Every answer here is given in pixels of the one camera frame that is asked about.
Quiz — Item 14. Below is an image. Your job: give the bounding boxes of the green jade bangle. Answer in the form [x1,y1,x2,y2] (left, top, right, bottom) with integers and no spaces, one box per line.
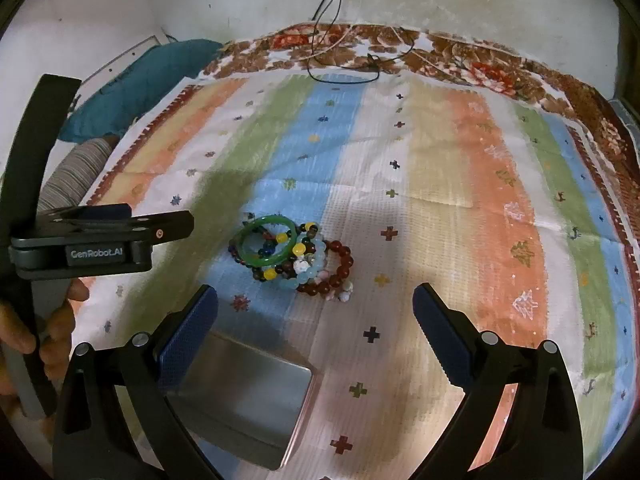
[229,214,297,268]

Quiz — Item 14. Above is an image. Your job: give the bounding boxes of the yellow black bead bracelet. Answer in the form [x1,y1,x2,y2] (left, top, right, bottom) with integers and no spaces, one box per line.
[252,221,321,282]

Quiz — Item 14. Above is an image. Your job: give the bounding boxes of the light blue bead bracelet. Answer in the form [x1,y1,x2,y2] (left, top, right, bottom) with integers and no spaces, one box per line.
[278,238,329,291]

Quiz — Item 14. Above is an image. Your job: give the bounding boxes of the silver metal tin box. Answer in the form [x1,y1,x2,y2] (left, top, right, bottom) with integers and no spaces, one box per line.
[169,332,312,470]

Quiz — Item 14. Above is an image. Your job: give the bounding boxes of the dark red bead bracelet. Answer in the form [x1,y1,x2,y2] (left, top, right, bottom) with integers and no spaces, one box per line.
[295,239,355,297]

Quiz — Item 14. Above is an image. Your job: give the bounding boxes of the pale pink bead bracelet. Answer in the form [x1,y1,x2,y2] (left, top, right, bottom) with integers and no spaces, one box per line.
[316,268,356,304]

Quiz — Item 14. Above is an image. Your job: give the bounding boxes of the person's left hand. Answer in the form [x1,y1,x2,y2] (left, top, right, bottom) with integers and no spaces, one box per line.
[1,278,89,380]

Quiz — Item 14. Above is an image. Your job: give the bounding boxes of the grey striped pillow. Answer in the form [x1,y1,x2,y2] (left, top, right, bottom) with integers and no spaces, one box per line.
[37,134,119,214]

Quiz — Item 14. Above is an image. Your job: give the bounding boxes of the teal pillow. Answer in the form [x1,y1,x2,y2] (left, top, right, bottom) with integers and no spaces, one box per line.
[58,39,222,144]

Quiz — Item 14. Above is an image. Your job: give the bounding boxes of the striped colourful cloth mat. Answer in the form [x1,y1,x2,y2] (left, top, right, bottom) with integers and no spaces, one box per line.
[74,72,639,479]

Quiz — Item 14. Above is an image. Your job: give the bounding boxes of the floral brown bedsheet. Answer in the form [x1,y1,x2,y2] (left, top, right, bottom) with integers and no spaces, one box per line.
[202,22,639,228]

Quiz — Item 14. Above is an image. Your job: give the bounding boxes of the white cable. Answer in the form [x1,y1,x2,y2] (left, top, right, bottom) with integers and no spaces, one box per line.
[309,0,482,82]

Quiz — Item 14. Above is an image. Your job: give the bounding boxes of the black cable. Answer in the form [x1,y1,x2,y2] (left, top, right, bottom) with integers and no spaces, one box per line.
[305,0,417,85]

